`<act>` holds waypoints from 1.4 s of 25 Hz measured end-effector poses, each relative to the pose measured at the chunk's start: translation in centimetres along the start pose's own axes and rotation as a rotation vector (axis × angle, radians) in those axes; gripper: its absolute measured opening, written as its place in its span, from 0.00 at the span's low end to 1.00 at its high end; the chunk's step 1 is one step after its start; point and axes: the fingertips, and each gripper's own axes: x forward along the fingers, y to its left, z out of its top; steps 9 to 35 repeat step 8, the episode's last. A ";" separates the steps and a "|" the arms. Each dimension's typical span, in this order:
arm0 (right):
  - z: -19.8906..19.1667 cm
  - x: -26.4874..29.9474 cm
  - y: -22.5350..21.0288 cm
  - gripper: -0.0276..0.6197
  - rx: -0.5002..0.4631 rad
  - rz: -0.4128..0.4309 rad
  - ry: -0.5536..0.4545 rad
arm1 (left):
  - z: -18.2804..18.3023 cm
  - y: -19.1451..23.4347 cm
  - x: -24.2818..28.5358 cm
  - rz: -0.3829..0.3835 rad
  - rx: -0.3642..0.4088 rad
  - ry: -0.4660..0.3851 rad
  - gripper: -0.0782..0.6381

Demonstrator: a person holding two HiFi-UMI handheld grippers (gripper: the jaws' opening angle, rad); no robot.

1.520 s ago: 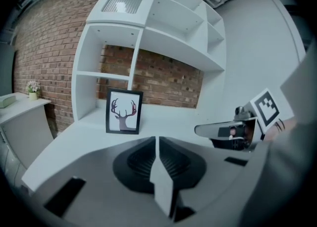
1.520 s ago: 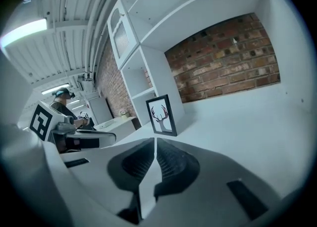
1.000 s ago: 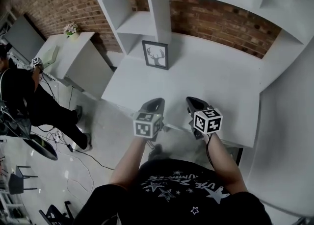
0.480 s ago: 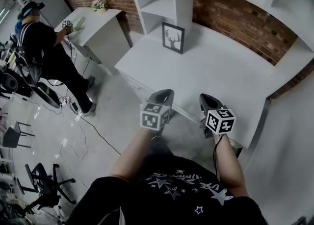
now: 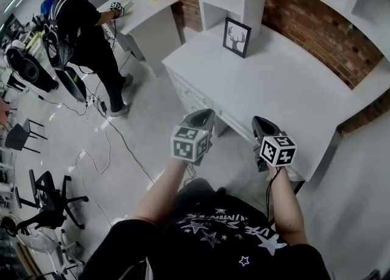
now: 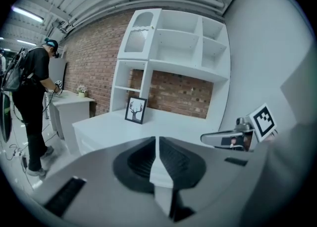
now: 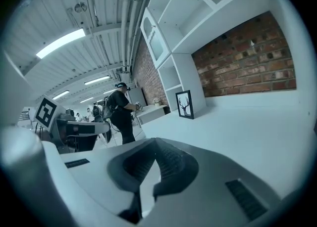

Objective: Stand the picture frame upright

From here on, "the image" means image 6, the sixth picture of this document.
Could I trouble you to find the white side table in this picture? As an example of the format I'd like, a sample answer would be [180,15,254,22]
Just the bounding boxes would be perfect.
[44,90,96,140]

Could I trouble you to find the framed deer silhouette picture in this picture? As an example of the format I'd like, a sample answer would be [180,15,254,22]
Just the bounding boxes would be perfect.
[124,96,148,125]

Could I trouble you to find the small potted pink flowers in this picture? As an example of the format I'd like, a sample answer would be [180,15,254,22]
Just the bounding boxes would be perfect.
[76,85,88,97]

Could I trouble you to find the black green bag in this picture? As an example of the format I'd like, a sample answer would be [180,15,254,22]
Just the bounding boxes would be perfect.
[0,92,12,144]

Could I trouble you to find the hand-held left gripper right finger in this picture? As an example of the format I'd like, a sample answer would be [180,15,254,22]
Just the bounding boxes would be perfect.
[158,136,273,227]

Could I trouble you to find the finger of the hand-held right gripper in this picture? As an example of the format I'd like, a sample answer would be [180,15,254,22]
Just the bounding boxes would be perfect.
[200,130,245,148]

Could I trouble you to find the white hutch shelf unit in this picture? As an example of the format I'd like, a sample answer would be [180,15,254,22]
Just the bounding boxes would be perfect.
[110,8,231,121]

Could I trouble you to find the leaning grey board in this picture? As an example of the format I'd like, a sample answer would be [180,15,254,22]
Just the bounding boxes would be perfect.
[49,57,68,91]

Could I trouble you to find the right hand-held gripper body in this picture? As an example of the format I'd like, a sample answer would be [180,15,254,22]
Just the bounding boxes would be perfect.
[221,102,277,152]

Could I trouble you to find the arched glass cabinet door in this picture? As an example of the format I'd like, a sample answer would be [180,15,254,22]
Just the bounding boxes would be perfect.
[117,8,162,61]

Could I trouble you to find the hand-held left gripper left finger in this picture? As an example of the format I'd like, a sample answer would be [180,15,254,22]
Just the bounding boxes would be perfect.
[32,136,174,227]

